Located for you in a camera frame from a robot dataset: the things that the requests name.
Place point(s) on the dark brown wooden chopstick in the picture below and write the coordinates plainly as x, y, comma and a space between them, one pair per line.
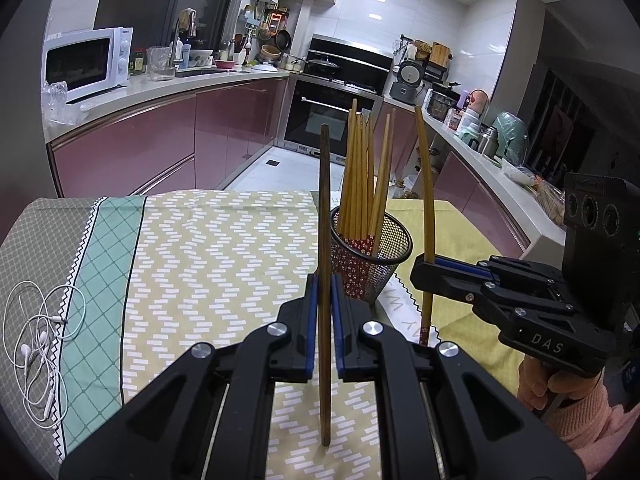
325, 210

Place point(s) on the pink base cabinets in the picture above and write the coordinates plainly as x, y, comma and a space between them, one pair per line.
150, 140
480, 200

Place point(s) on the black wok with lid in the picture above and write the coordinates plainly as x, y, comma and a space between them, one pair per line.
321, 67

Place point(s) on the black mesh utensil holder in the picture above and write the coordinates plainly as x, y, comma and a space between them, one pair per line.
397, 255

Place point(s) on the patterned tablecloth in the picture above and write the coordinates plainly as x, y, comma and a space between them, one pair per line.
200, 260

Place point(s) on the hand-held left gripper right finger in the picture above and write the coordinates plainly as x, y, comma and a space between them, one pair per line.
337, 330

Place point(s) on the black range hood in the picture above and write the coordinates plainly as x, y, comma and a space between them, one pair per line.
350, 62

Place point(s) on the white microwave oven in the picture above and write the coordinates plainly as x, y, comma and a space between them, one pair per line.
85, 65

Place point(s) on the clear plastic jug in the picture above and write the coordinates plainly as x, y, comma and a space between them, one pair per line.
161, 65

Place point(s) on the pink electric kettle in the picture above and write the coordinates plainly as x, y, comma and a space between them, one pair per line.
477, 100

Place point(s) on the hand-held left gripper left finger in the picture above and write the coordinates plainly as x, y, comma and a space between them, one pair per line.
311, 330

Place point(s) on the pink bowl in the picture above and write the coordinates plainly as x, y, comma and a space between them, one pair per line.
225, 64

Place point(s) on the wall rack with utensils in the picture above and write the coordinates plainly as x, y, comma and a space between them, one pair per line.
265, 22

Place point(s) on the steel thermos flask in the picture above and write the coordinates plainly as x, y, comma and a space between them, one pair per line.
487, 141

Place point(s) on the yellow cloth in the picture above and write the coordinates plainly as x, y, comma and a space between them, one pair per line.
465, 230

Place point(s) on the bundle of bamboo chopsticks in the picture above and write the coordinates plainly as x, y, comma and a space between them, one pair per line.
357, 185

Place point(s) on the chrome kitchen faucet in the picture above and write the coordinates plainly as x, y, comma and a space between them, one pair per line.
187, 22

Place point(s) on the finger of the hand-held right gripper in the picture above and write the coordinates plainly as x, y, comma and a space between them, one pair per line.
465, 267
445, 280

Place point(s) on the hanging black frying pan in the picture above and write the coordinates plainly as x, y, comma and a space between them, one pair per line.
283, 40

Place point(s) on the bamboo chopstick red patterned end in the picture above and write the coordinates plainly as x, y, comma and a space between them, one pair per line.
425, 185

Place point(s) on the clear plastic bags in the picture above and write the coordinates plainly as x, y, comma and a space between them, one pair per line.
60, 102

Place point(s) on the green plastic bag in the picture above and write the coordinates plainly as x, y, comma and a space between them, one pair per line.
511, 137

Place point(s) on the built-in black oven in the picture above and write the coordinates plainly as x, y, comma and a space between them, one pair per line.
325, 115

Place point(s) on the bagged food packets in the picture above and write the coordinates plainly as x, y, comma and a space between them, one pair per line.
540, 190

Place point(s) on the person's right hand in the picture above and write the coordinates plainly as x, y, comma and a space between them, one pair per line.
532, 385

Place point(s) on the grey rice cooker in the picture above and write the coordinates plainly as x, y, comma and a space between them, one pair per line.
407, 80

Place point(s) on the white bowl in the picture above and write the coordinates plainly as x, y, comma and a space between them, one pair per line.
201, 57

